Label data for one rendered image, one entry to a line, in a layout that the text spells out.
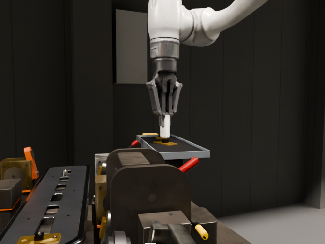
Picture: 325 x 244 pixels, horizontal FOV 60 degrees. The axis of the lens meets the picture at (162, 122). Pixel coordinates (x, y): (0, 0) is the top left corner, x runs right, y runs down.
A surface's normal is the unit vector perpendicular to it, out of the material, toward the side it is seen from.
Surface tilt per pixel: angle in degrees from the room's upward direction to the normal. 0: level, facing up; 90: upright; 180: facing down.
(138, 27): 90
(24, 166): 90
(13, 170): 90
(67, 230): 0
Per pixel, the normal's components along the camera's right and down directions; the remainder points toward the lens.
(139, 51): 0.38, 0.07
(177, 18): 0.68, 0.07
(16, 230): 0.00, -1.00
